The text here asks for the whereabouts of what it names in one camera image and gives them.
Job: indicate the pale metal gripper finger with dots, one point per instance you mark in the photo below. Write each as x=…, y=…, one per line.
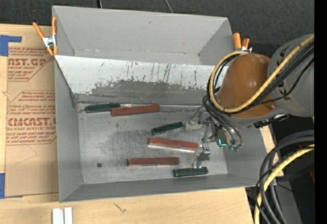
x=192, y=126
x=203, y=151

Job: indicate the dark green flat block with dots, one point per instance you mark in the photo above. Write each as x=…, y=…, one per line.
x=102, y=108
x=190, y=172
x=167, y=128

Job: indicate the red-brown flat block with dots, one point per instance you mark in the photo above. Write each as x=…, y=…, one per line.
x=172, y=143
x=135, y=110
x=153, y=161

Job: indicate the grey metal bin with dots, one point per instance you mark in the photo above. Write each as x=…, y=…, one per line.
x=132, y=82

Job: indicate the brown cardboard board, red print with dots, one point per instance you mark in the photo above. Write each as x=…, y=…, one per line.
x=28, y=105

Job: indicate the black cylinder on white bracket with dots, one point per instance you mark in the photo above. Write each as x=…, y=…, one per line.
x=261, y=124

